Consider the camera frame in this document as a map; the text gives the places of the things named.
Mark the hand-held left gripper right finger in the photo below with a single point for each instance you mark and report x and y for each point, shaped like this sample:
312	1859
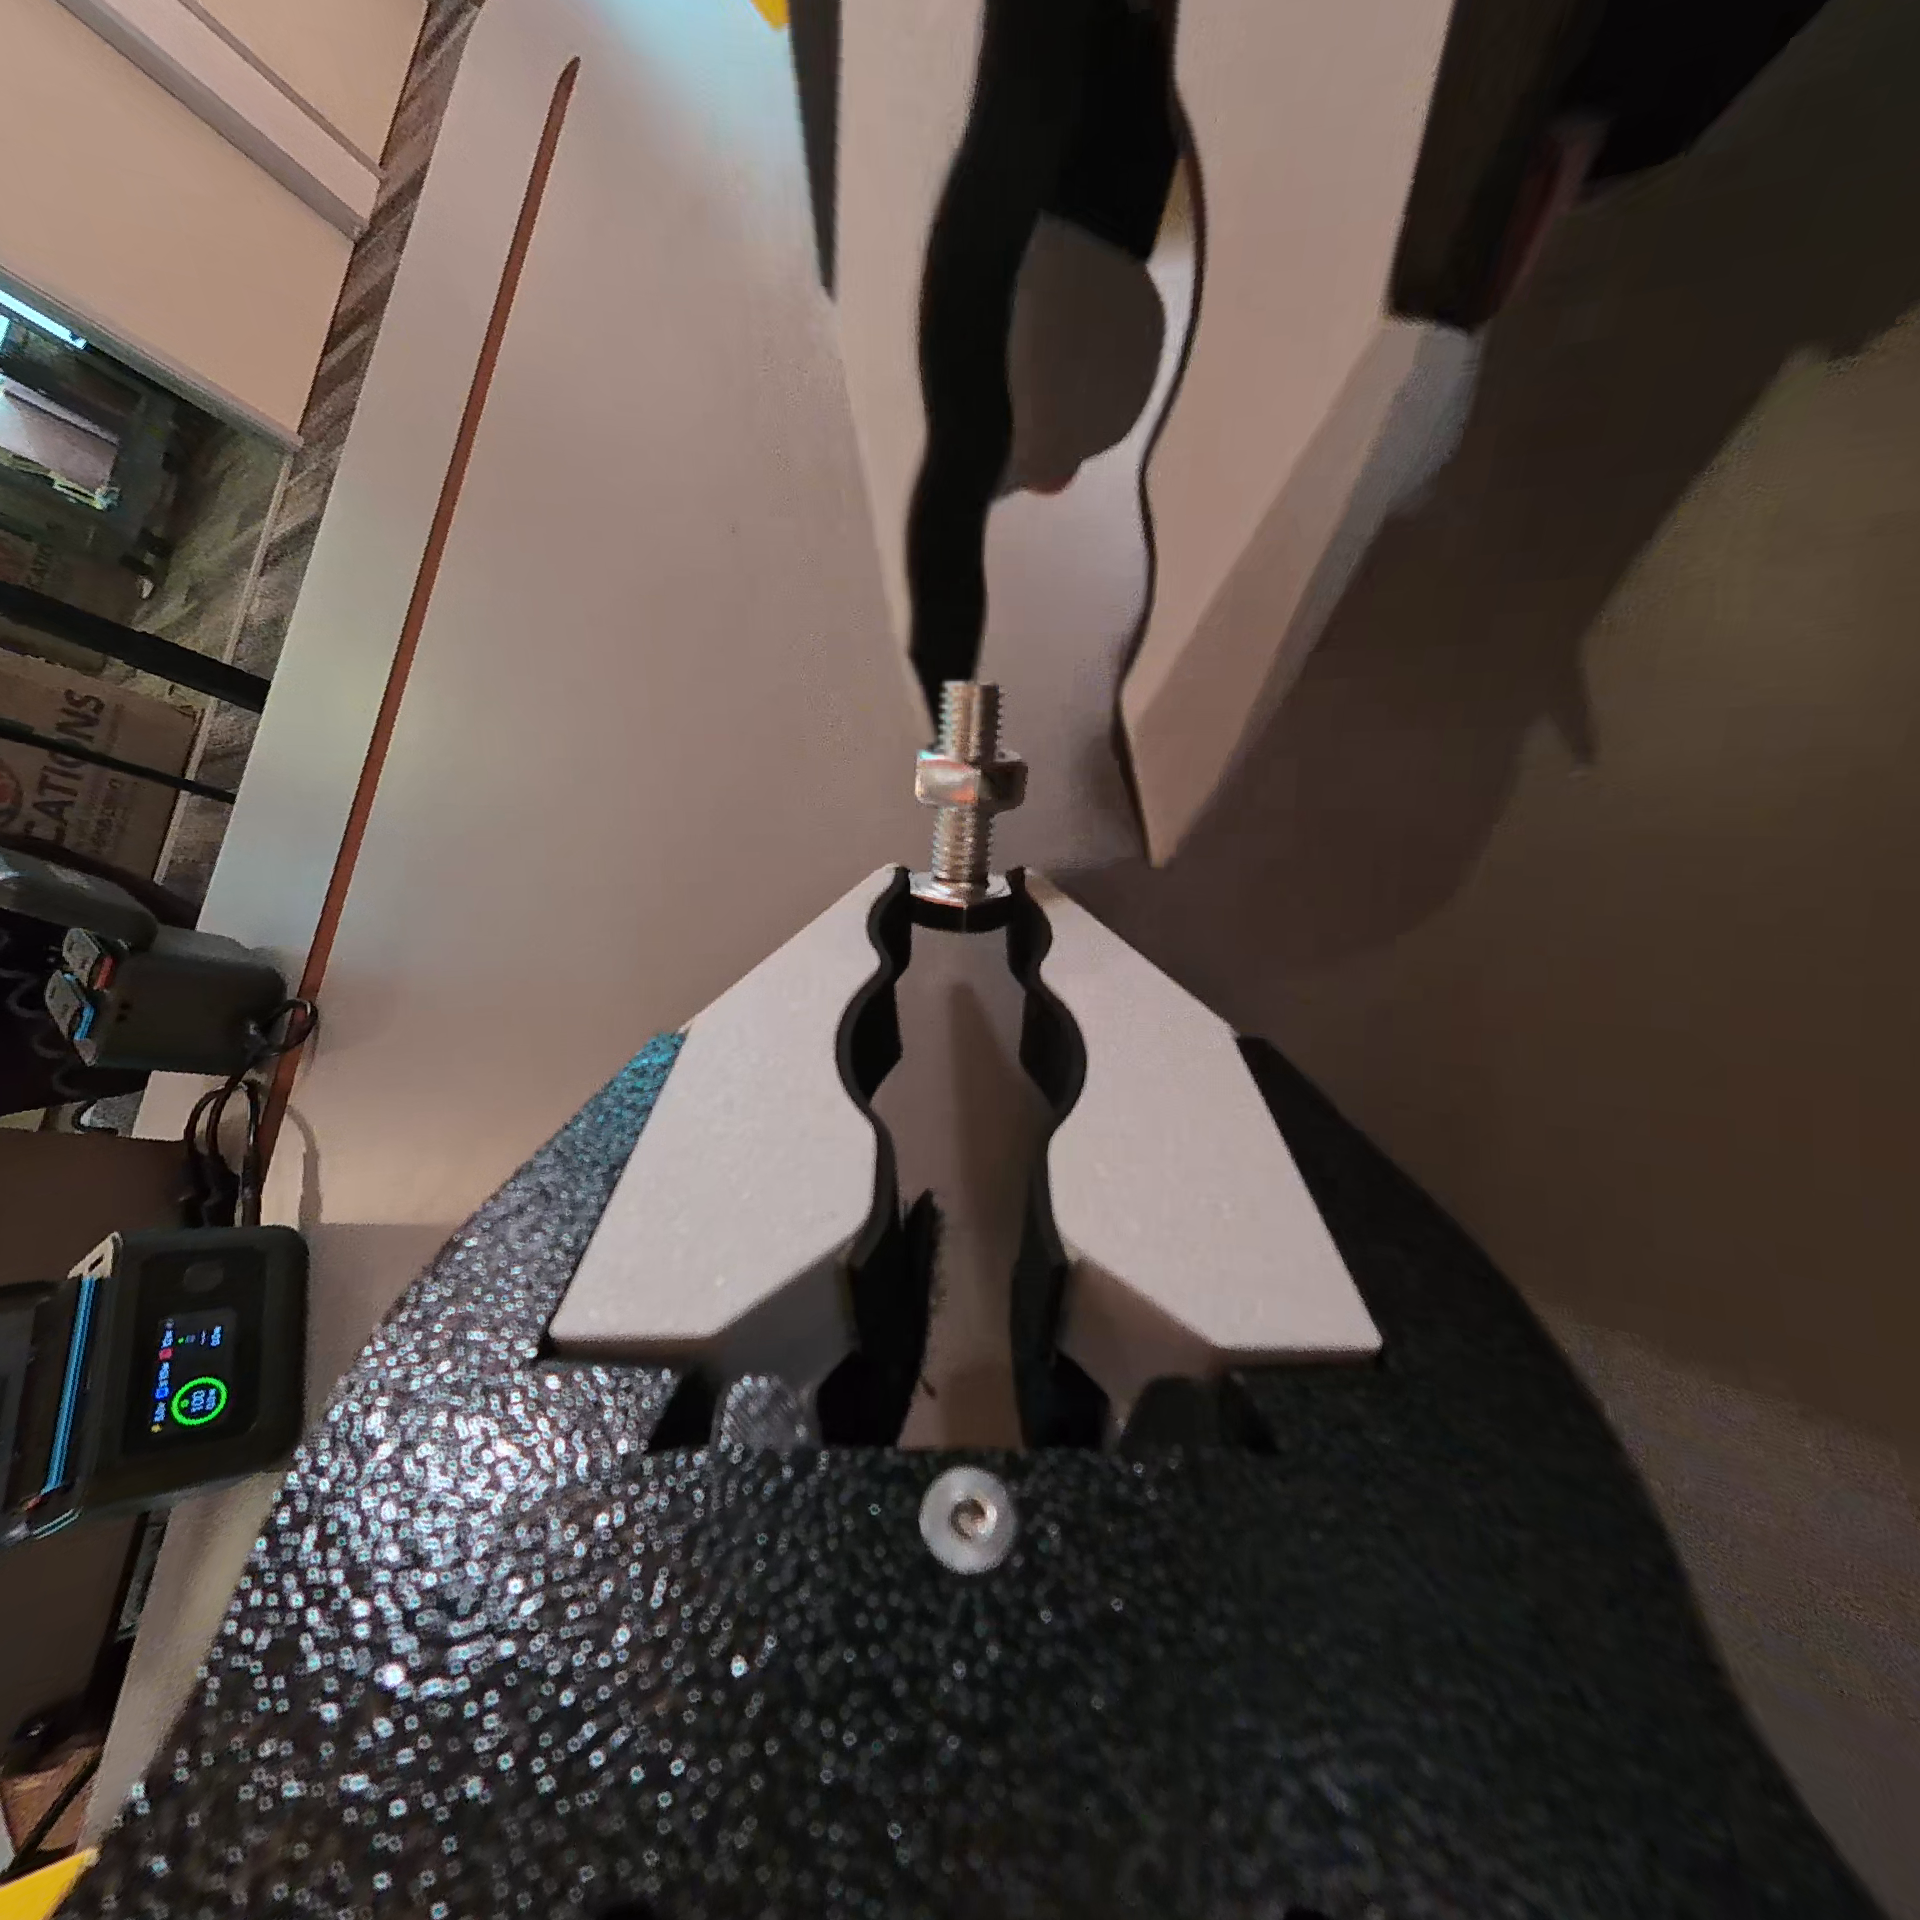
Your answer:
1200	1184

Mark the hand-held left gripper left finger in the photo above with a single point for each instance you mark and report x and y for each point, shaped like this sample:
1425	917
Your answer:
720	1172

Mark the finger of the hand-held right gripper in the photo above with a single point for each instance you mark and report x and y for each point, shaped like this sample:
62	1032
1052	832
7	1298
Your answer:
1289	600
878	376

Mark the silver hex bolt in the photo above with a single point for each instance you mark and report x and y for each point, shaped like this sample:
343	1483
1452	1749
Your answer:
967	716

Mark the silver hex nut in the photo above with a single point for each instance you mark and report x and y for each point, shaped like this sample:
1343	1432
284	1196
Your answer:
970	780

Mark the black power station with screen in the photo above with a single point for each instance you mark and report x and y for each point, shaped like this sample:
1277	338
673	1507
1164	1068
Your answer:
224	1290

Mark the black battery pack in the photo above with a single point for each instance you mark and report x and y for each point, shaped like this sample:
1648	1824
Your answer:
196	991

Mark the cardboard box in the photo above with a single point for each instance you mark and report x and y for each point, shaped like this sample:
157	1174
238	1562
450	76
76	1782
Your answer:
89	764

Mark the white roller blind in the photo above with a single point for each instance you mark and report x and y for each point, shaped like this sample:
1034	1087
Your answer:
150	196

